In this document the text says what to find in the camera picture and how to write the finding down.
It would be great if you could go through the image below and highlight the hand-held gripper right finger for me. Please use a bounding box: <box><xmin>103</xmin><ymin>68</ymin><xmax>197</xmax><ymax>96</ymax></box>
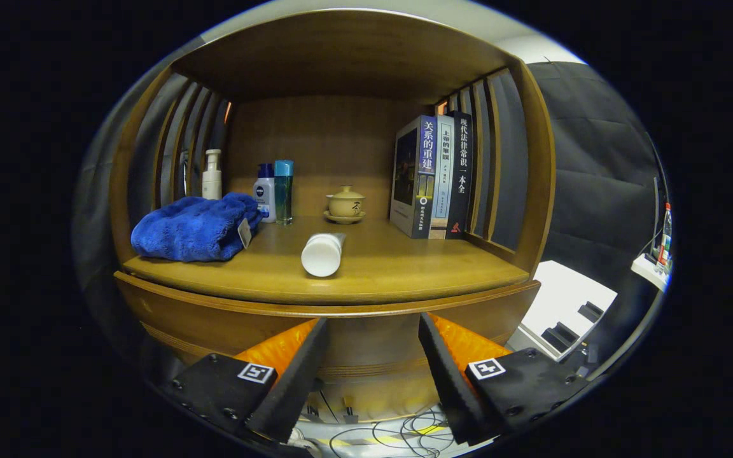
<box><xmin>419</xmin><ymin>312</ymin><xmax>590</xmax><ymax>446</ymax></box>

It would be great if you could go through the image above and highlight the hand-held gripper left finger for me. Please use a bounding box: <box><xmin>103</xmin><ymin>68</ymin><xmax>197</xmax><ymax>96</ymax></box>
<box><xmin>162</xmin><ymin>318</ymin><xmax>329</xmax><ymax>444</ymax></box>

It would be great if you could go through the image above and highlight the wooden drawer with black knob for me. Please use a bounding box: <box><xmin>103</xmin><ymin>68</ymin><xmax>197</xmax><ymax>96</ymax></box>
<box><xmin>115</xmin><ymin>272</ymin><xmax>541</xmax><ymax>422</ymax></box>

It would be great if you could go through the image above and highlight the white cosmetic tube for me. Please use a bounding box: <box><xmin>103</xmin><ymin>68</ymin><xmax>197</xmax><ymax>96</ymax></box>
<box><xmin>301</xmin><ymin>232</ymin><xmax>347</xmax><ymax>278</ymax></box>

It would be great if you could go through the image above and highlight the wooden countertop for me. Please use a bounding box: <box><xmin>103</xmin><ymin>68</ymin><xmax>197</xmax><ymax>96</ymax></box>
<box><xmin>122</xmin><ymin>216</ymin><xmax>531</xmax><ymax>306</ymax></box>

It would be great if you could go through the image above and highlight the white side table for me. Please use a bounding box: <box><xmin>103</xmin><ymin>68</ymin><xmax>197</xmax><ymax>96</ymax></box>
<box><xmin>508</xmin><ymin>260</ymin><xmax>618</xmax><ymax>363</ymax></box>

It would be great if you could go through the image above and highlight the beige lidded teacup with saucer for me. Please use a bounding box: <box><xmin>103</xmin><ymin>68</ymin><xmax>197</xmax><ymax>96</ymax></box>
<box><xmin>323</xmin><ymin>185</ymin><xmax>367</xmax><ymax>225</ymax></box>

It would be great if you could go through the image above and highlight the blue towel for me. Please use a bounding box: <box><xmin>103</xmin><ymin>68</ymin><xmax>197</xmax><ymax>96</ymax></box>
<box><xmin>130</xmin><ymin>192</ymin><xmax>263</xmax><ymax>263</ymax></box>

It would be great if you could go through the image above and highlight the white bottle with blue cap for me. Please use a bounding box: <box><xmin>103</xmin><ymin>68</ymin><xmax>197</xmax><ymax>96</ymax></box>
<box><xmin>253</xmin><ymin>163</ymin><xmax>277</xmax><ymax>223</ymax></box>

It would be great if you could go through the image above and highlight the clear bottle with blue cap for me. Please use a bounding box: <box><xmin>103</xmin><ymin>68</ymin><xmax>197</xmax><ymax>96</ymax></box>
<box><xmin>274</xmin><ymin>160</ymin><xmax>294</xmax><ymax>225</ymax></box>

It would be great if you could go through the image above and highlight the book with white spine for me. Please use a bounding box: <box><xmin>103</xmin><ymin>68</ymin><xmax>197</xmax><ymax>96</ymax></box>
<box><xmin>429</xmin><ymin>114</ymin><xmax>455</xmax><ymax>240</ymax></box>

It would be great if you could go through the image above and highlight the book with black spine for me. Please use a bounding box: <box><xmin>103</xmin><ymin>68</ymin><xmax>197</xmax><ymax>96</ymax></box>
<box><xmin>445</xmin><ymin>111</ymin><xmax>473</xmax><ymax>240</ymax></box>

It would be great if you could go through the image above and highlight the grey book with blue spine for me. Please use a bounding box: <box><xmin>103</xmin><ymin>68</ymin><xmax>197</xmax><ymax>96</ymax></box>
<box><xmin>389</xmin><ymin>115</ymin><xmax>437</xmax><ymax>240</ymax></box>

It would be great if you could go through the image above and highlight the white pump bottle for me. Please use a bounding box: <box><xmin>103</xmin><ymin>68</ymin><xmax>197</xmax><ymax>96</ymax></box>
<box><xmin>202</xmin><ymin>149</ymin><xmax>223</xmax><ymax>200</ymax></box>

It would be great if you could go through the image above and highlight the white round stand table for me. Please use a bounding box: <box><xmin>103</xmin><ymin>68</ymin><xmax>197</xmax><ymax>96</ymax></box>
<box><xmin>631</xmin><ymin>253</ymin><xmax>669</xmax><ymax>292</ymax></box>

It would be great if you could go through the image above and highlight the water bottle with red label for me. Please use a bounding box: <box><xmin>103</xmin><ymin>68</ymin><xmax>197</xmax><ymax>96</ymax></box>
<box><xmin>659</xmin><ymin>202</ymin><xmax>673</xmax><ymax>268</ymax></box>

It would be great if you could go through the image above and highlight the black backdrop cloth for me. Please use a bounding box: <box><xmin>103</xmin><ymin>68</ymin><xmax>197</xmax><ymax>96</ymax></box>
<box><xmin>74</xmin><ymin>60</ymin><xmax>663</xmax><ymax>382</ymax></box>

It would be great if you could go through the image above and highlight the wooden cabinet frame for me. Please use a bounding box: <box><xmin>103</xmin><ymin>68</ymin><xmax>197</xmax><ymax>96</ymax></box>
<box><xmin>109</xmin><ymin>8</ymin><xmax>557</xmax><ymax>420</ymax></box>

